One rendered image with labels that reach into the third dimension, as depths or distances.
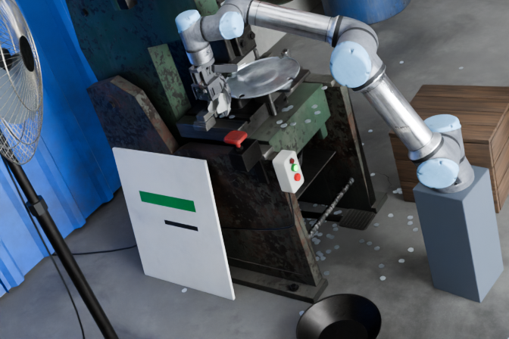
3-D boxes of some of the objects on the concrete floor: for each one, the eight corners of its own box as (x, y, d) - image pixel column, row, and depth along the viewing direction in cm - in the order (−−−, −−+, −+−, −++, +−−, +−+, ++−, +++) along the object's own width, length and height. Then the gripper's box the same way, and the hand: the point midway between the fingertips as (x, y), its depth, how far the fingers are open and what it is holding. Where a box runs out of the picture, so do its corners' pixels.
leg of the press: (329, 284, 275) (263, 80, 229) (314, 305, 267) (245, 99, 222) (157, 242, 330) (78, 72, 284) (142, 259, 323) (57, 87, 277)
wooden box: (526, 157, 304) (517, 86, 286) (499, 213, 279) (488, 140, 262) (435, 149, 327) (423, 84, 309) (404, 201, 302) (388, 133, 285)
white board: (233, 300, 282) (204, 161, 260) (144, 274, 312) (111, 148, 290) (235, 298, 283) (206, 160, 261) (146, 272, 313) (113, 147, 291)
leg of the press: (388, 197, 308) (341, 6, 263) (376, 215, 301) (326, 20, 255) (223, 173, 363) (161, 11, 318) (210, 187, 356) (145, 23, 311)
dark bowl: (399, 318, 250) (395, 303, 246) (361, 384, 231) (357, 370, 228) (326, 299, 268) (321, 285, 264) (285, 359, 249) (279, 346, 246)
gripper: (181, 67, 218) (203, 125, 229) (203, 69, 212) (225, 128, 223) (198, 54, 223) (219, 111, 234) (220, 54, 218) (240, 113, 228)
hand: (226, 111), depth 230 cm, fingers closed
